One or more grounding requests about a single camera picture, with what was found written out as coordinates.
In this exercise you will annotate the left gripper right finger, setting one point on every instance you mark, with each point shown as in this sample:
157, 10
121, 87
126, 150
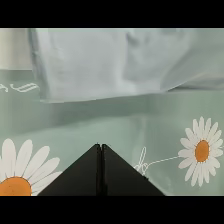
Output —
125, 178

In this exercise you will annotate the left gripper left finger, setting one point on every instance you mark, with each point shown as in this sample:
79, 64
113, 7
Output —
78, 178

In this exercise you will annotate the light blue shirt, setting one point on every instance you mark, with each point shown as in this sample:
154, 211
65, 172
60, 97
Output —
100, 63

